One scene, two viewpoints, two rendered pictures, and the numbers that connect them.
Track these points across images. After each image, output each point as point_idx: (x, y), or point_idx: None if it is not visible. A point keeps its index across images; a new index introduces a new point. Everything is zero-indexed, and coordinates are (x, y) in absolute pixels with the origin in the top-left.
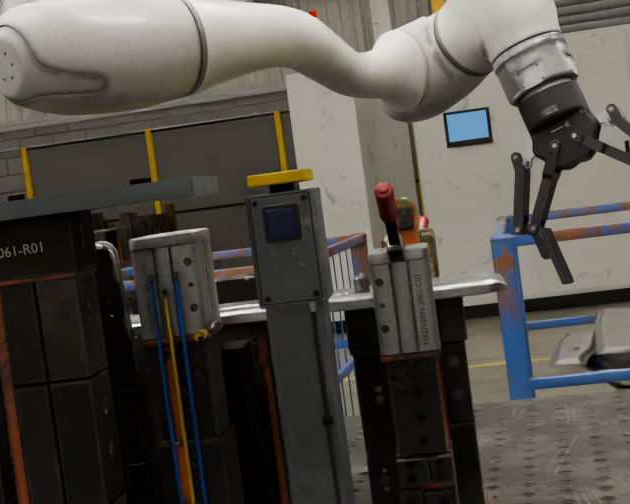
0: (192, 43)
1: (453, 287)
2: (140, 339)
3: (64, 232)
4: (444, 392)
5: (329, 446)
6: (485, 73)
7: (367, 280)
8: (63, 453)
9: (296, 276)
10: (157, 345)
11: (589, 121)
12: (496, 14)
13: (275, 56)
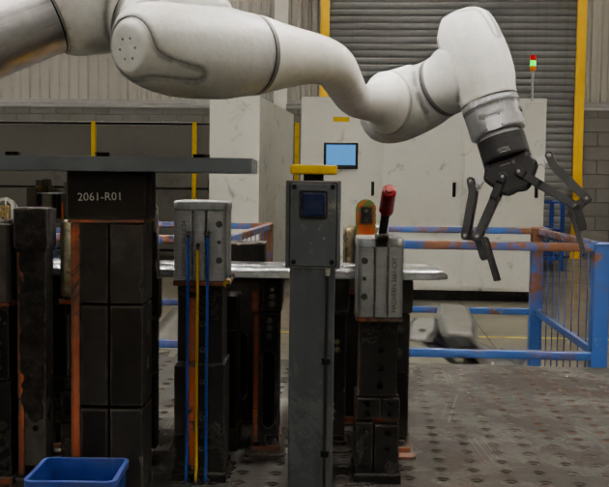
0: (270, 54)
1: (410, 272)
2: None
3: (140, 187)
4: None
5: (324, 381)
6: (451, 114)
7: None
8: (113, 361)
9: (318, 246)
10: (185, 286)
11: (531, 161)
12: (474, 71)
13: (322, 75)
